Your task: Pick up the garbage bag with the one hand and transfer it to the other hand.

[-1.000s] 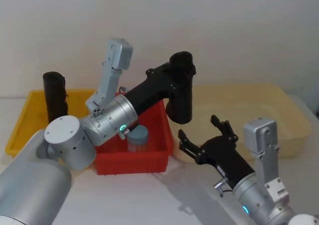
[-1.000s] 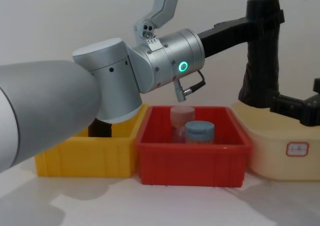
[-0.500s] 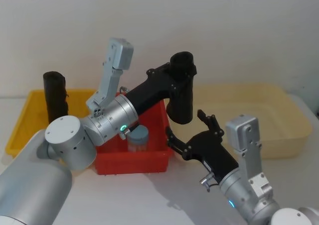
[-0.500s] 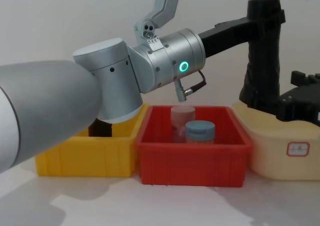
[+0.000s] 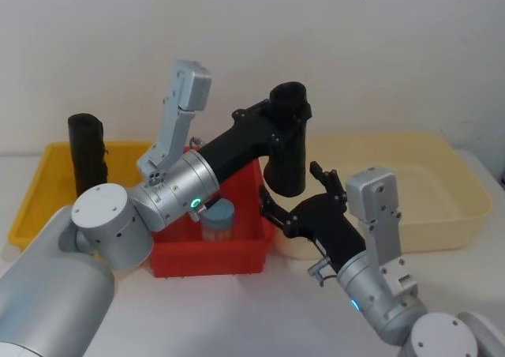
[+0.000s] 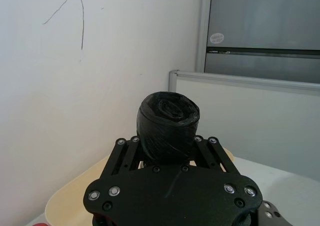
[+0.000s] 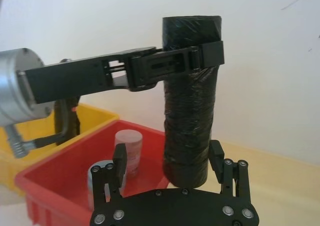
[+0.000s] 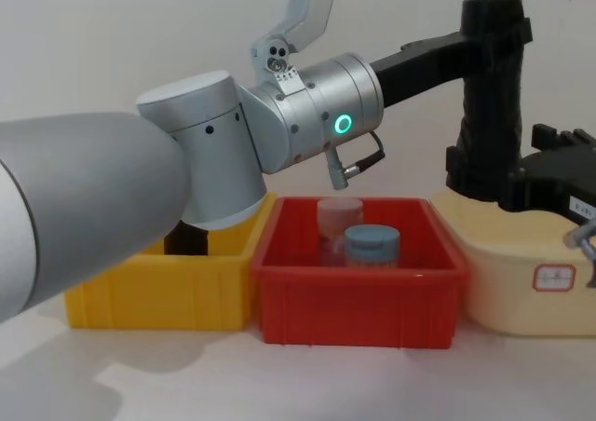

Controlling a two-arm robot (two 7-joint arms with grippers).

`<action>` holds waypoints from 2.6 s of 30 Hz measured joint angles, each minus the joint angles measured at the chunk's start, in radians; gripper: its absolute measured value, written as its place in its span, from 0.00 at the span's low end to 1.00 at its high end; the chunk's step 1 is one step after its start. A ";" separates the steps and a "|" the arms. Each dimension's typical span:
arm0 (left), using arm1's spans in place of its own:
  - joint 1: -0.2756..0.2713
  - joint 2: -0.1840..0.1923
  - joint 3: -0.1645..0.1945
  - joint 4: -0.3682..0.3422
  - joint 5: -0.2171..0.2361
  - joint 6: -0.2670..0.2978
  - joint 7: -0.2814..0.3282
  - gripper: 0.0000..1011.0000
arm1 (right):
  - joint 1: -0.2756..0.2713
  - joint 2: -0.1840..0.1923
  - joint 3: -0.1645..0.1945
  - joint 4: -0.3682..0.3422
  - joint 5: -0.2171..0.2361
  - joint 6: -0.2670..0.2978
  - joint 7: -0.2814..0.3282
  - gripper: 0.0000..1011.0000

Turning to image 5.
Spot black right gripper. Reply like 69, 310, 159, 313
259, 160, 368, 273

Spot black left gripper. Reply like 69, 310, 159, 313
198, 99, 316, 186

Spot black cylinder tube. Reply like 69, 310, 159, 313
66, 112, 110, 197
263, 81, 315, 198

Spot clear jar with blue-grey lid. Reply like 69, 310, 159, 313
200, 198, 237, 242

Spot red plastic bin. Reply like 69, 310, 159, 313
149, 146, 278, 280

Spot cream plastic bin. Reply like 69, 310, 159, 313
273, 131, 495, 261

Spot yellow plastic bin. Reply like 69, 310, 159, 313
7, 141, 155, 254

